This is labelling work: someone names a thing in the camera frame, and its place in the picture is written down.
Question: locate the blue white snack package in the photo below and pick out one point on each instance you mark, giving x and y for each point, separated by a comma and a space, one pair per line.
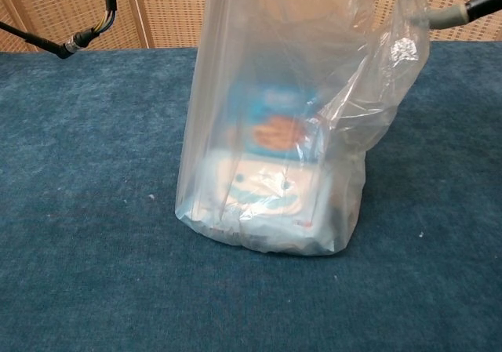
266, 203

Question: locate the woven bamboo folding screen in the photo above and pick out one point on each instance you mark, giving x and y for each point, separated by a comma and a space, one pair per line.
164, 11

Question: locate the blue cookie snack packet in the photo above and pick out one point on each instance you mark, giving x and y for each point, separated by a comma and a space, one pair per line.
278, 128

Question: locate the brown biscuit packet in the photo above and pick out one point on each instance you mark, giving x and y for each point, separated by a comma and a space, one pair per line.
347, 211

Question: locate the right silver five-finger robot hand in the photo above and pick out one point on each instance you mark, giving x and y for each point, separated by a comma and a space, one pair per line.
482, 3

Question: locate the blue carpet table mat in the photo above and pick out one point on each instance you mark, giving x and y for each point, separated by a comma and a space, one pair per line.
98, 211

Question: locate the clear plastic carrier bag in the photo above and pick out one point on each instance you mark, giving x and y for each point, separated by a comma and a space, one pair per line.
219, 93

